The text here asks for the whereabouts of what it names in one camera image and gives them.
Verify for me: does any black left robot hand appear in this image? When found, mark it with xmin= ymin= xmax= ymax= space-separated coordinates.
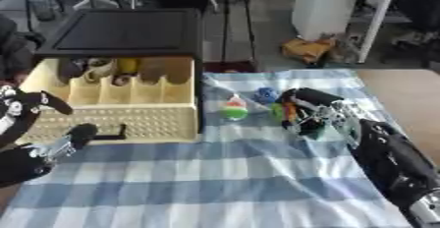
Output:
xmin=65 ymin=123 xmax=100 ymax=150

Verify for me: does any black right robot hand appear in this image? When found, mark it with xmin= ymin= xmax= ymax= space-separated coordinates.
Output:
xmin=276 ymin=86 xmax=346 ymax=138

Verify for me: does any orange toy piece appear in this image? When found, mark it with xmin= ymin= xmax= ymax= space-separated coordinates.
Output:
xmin=282 ymin=101 xmax=302 ymax=122

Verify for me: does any green toy piece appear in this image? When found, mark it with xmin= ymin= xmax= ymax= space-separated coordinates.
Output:
xmin=268 ymin=102 xmax=286 ymax=124

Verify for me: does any pale compartment drawer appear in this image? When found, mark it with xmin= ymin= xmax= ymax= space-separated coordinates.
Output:
xmin=17 ymin=57 xmax=201 ymax=144

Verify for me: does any tan bag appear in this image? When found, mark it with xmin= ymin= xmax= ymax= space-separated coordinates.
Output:
xmin=278 ymin=37 xmax=339 ymax=67

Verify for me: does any blue ball toy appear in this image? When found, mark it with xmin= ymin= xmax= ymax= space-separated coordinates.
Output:
xmin=250 ymin=86 xmax=282 ymax=105

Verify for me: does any small round dark toy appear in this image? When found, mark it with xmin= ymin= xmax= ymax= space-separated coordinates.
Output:
xmin=110 ymin=74 xmax=135 ymax=87

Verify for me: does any dark brown toy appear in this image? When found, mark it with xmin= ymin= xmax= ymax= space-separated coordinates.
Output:
xmin=55 ymin=58 xmax=89 ymax=84

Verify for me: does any cream white toy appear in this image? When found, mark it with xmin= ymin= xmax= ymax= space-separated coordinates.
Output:
xmin=83 ymin=58 xmax=117 ymax=83

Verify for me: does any yellow toy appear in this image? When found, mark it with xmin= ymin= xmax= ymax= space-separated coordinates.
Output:
xmin=115 ymin=58 xmax=143 ymax=77

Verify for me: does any green white red toy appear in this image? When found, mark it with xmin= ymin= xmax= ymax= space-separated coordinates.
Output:
xmin=218 ymin=93 xmax=251 ymax=122

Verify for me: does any dark red box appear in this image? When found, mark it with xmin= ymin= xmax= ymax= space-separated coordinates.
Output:
xmin=200 ymin=60 xmax=260 ymax=74

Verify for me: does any black tripod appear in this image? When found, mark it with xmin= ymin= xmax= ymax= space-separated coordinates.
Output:
xmin=218 ymin=0 xmax=258 ymax=63

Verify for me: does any person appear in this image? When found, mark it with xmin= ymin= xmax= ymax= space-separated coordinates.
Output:
xmin=0 ymin=14 xmax=47 ymax=86

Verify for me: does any black drawer handle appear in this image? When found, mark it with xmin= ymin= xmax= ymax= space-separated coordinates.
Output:
xmin=92 ymin=123 xmax=130 ymax=142

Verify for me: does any white table frame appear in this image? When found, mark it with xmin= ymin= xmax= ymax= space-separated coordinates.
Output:
xmin=356 ymin=0 xmax=440 ymax=65

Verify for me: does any wire mesh bin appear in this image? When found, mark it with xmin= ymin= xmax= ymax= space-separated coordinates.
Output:
xmin=26 ymin=0 xmax=59 ymax=23

